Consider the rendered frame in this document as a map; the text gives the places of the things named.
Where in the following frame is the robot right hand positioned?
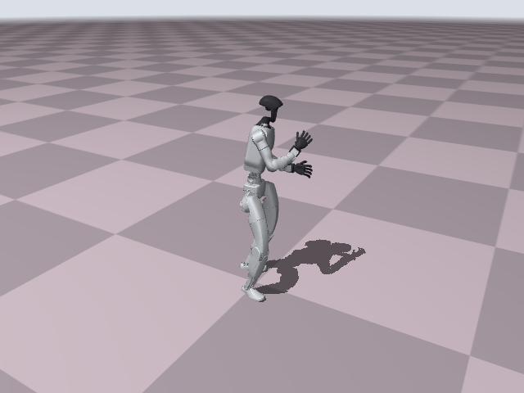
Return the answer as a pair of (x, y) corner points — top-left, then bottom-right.
(289, 131), (313, 156)

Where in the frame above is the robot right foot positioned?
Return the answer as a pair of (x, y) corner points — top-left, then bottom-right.
(242, 285), (265, 301)

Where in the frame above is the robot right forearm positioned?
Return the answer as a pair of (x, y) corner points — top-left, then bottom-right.
(272, 148), (299, 169)

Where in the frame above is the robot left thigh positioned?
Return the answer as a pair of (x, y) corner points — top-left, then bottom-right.
(262, 181), (278, 237)

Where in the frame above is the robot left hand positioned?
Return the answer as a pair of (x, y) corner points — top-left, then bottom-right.
(289, 160), (313, 178)

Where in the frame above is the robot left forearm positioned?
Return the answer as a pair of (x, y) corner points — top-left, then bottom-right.
(272, 153), (291, 172)

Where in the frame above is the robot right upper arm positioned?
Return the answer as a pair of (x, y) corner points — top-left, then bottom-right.
(251, 129), (277, 172)

